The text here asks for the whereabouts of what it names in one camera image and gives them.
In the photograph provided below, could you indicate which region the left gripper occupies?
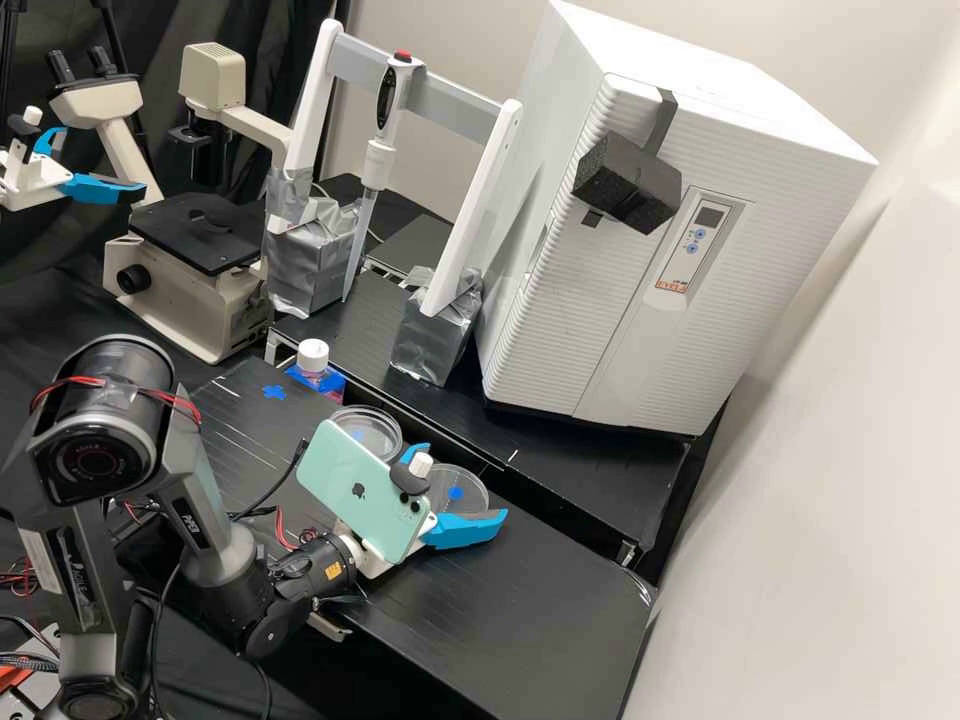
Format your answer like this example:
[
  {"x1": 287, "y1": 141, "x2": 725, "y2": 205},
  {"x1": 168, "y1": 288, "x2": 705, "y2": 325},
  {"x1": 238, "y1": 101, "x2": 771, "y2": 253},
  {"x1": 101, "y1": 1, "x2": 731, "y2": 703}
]
[{"x1": 0, "y1": 125, "x2": 150, "y2": 213}]

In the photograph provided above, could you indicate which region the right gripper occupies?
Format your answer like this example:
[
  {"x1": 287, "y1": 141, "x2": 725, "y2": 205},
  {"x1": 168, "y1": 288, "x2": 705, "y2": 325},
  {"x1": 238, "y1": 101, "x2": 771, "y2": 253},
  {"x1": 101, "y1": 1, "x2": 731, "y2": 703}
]
[{"x1": 337, "y1": 443, "x2": 511, "y2": 581}]

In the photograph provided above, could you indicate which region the petri dish lid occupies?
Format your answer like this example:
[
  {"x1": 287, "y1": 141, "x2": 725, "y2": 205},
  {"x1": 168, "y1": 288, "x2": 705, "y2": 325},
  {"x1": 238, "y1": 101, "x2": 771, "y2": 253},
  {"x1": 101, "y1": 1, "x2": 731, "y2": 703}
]
[{"x1": 422, "y1": 462, "x2": 491, "y2": 524}]

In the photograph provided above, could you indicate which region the petri dish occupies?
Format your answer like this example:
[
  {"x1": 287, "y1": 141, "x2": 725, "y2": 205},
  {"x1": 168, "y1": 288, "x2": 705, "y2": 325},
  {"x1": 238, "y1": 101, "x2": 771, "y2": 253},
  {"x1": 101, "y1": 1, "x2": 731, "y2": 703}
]
[{"x1": 329, "y1": 404, "x2": 406, "y2": 467}]

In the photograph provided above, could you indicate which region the black platform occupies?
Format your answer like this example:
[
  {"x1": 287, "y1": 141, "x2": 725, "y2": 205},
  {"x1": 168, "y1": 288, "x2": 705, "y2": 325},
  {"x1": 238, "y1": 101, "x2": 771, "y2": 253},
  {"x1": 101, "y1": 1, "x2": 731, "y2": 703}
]
[
  {"x1": 263, "y1": 263, "x2": 520, "y2": 483},
  {"x1": 491, "y1": 393, "x2": 730, "y2": 588},
  {"x1": 187, "y1": 355, "x2": 656, "y2": 720}
]

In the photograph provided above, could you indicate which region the blue bottle holder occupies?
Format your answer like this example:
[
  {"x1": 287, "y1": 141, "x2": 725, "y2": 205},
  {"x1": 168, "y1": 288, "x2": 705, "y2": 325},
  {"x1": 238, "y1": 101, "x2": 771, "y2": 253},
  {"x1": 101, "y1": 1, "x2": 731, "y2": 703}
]
[{"x1": 284, "y1": 361, "x2": 349, "y2": 404}]

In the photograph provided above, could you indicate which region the cream microscope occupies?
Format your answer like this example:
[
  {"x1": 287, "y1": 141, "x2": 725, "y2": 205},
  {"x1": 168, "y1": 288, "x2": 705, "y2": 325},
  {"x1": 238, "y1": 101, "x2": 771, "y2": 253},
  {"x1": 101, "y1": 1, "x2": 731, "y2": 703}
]
[{"x1": 46, "y1": 41, "x2": 295, "y2": 367}]

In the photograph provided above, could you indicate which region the small bottle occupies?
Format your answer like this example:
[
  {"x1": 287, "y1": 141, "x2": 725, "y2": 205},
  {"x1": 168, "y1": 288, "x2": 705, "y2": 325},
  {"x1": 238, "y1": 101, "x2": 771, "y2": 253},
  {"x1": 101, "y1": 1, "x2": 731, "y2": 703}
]
[{"x1": 295, "y1": 338, "x2": 332, "y2": 391}]

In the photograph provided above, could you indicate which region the incubator door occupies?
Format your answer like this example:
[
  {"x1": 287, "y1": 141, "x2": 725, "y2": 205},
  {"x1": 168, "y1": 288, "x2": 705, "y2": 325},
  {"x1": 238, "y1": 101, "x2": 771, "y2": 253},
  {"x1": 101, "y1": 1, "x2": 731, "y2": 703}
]
[{"x1": 479, "y1": 71, "x2": 752, "y2": 439}]

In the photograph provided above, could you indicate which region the black tray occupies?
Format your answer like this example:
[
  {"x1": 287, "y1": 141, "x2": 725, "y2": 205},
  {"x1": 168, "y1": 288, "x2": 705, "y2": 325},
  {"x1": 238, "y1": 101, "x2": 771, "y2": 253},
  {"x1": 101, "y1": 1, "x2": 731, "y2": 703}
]
[{"x1": 362, "y1": 212, "x2": 456, "y2": 283}]

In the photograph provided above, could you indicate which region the pipette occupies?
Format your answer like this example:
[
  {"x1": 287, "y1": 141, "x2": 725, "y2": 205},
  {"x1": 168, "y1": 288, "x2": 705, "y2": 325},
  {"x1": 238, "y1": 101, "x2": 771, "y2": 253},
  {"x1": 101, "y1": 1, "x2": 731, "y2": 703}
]
[{"x1": 345, "y1": 46, "x2": 418, "y2": 305}]

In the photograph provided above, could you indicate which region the white pipette stand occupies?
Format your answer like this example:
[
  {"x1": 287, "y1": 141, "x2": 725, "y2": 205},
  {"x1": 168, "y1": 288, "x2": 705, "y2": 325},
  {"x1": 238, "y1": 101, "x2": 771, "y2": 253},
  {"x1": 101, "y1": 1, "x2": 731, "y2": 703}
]
[{"x1": 262, "y1": 18, "x2": 525, "y2": 388}]

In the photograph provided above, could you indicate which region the white incubator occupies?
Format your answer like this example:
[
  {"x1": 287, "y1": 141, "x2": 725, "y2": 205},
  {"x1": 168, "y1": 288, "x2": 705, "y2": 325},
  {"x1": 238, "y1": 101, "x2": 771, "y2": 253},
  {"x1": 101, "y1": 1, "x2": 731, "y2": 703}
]
[{"x1": 479, "y1": 0, "x2": 880, "y2": 441}]

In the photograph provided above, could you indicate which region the right wrist camera phone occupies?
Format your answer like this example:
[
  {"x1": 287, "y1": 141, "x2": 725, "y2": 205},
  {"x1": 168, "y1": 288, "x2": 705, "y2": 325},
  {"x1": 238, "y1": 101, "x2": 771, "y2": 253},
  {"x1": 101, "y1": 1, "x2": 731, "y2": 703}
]
[{"x1": 294, "y1": 417, "x2": 438, "y2": 565}]

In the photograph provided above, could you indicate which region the black cable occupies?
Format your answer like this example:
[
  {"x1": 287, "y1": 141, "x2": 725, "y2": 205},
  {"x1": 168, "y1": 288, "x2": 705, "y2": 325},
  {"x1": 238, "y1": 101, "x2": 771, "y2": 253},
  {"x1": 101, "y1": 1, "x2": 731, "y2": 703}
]
[{"x1": 227, "y1": 437, "x2": 310, "y2": 523}]

